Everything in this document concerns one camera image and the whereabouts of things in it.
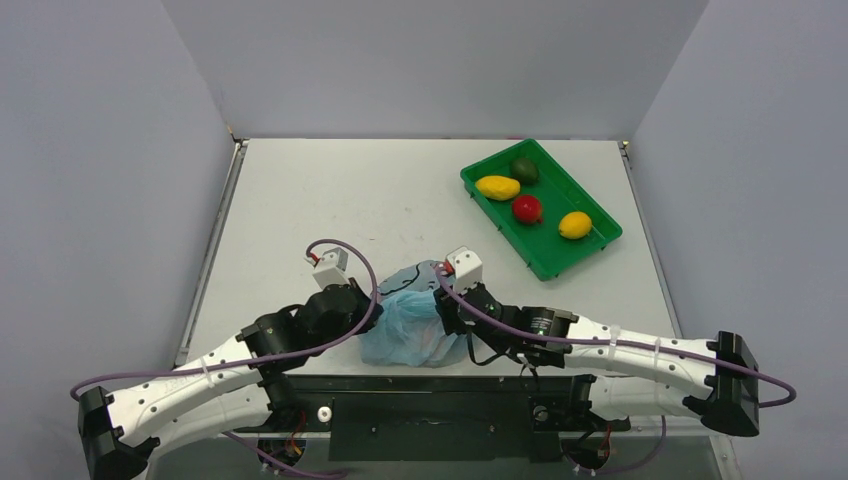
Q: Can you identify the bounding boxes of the light blue plastic bag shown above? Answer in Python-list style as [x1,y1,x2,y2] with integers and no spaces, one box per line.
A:
[359,260,467,368]

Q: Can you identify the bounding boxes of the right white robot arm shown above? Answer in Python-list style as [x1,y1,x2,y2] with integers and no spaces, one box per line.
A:
[434,284,760,437]

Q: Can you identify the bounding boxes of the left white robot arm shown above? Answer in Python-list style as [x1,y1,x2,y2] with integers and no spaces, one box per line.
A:
[78,281,383,479]

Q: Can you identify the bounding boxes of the red fake apple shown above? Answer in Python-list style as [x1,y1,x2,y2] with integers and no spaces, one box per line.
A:
[511,195,543,225]

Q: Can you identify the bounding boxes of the yellow fake mango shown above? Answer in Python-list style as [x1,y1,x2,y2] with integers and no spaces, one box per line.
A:
[475,175,521,201]

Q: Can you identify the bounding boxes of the yellow fake lemon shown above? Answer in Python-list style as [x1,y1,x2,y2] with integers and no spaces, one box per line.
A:
[558,211,593,240]

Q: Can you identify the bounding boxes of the dark green fake avocado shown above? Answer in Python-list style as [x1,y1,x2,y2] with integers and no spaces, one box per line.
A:
[509,157,539,185]

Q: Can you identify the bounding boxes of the green plastic tray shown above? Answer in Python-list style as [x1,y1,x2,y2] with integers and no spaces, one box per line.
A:
[460,139,623,281]

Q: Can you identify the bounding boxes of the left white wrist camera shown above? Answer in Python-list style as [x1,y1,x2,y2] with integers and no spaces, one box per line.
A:
[306,247,349,289]

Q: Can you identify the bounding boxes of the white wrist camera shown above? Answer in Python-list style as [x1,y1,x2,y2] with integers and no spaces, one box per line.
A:
[306,247,349,289]
[446,246,483,296]

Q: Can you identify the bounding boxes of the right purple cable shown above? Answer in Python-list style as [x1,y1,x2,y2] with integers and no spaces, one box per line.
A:
[433,261,798,476]

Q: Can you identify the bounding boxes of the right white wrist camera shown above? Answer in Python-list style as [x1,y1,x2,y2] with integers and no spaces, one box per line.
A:
[446,246,483,296]

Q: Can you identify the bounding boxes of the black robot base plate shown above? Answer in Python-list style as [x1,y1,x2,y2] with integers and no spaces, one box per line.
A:
[241,375,631,463]

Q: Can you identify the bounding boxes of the aluminium frame rail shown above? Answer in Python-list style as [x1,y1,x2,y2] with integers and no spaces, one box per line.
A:
[137,389,735,440]

